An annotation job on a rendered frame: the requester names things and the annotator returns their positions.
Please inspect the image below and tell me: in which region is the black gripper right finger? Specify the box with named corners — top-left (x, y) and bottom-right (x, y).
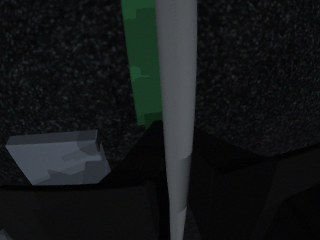
top-left (188, 125), bottom-right (320, 240)

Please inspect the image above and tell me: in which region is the grey tapered pin with red collar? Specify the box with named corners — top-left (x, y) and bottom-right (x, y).
top-left (155, 0), bottom-right (197, 240)

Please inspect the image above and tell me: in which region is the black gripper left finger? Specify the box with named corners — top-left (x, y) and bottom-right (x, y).
top-left (0, 121), bottom-right (171, 240)

